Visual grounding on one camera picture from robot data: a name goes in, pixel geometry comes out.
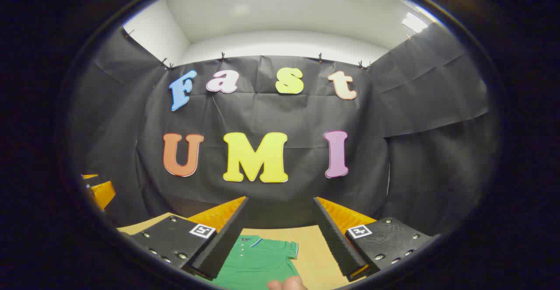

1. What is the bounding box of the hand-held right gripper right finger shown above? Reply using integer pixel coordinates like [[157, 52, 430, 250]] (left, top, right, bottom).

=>
[[312, 196, 440, 283]]

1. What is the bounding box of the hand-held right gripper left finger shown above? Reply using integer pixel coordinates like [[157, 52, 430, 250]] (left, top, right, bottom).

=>
[[120, 196, 250, 280]]

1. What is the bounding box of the green T-shirt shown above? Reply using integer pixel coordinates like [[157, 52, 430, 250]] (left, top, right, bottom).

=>
[[197, 234, 300, 290]]

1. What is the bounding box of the black backdrop cloth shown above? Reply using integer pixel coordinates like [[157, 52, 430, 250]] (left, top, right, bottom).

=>
[[66, 23, 499, 238]]

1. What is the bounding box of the small ceiling light panel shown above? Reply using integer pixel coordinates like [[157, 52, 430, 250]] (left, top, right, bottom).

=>
[[402, 12, 429, 34]]

